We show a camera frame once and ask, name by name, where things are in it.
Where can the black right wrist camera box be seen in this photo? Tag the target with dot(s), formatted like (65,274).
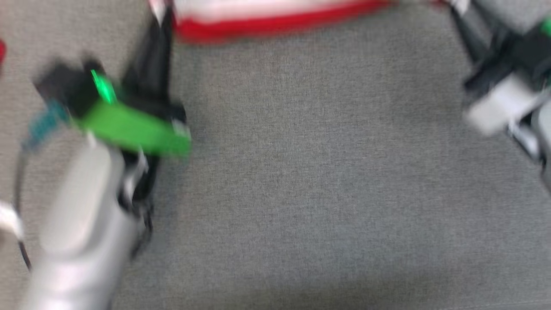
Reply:
(531,51)

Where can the grey fabric sofa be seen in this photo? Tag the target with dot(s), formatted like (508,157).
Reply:
(323,172)

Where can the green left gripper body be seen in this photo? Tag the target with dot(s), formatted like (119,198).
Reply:
(137,129)

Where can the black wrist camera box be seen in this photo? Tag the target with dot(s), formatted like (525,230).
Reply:
(531,51)
(69,86)

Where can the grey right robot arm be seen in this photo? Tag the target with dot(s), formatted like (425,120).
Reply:
(543,133)

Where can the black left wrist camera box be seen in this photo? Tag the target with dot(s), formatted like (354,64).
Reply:
(69,86)

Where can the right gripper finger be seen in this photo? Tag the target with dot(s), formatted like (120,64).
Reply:
(480,34)
(468,36)

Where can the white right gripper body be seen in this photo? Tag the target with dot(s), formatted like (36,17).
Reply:
(503,101)

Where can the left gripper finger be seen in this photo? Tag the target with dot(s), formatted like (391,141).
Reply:
(163,64)
(142,73)

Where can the white paper tag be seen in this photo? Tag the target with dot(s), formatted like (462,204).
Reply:
(9,219)

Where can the red white basketball jersey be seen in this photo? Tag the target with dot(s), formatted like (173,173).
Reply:
(280,23)

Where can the small red cloth piece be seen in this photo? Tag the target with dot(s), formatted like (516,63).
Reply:
(2,51)

